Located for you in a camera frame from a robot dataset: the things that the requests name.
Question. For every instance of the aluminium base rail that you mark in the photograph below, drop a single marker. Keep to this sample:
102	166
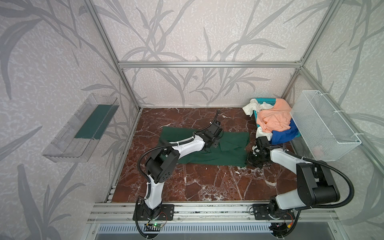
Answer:
199	212

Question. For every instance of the teal plastic laundry basket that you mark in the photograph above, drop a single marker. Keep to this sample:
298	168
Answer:
264	103

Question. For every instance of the aluminium frame post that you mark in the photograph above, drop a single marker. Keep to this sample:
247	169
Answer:
91	8

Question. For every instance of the white wire mesh basket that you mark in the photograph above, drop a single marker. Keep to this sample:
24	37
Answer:
326	133

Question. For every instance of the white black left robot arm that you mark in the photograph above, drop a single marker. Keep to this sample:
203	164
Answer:
164	158

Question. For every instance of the aluminium frame crossbar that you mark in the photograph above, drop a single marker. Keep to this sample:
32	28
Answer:
207	64

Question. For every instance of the green t-shirt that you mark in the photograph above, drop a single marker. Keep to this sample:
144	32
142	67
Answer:
231	150

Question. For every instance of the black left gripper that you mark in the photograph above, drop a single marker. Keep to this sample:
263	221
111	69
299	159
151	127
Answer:
216	132

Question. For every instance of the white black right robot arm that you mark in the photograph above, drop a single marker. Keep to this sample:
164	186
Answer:
315	183

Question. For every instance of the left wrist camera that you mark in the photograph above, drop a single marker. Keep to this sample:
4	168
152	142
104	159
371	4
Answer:
214	129

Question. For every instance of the peach pink t-shirt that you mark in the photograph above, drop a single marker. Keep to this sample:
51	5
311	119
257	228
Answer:
274	117

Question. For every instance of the blue t-shirt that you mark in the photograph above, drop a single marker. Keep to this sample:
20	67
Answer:
285	136

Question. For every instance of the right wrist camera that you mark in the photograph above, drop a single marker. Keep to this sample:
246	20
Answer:
262	142

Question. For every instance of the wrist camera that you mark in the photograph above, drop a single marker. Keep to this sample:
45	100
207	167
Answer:
214	129
262	142

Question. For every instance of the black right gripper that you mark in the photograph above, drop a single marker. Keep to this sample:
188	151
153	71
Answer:
255	156

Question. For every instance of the clear acrylic wall shelf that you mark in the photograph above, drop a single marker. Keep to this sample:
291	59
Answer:
78	139

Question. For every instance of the right base wiring bundle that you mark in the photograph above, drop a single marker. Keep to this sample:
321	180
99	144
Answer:
282	226

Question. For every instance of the green circuit board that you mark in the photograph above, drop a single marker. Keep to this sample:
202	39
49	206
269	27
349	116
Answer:
153	227

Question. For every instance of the white t-shirt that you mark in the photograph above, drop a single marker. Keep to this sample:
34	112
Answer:
254	107

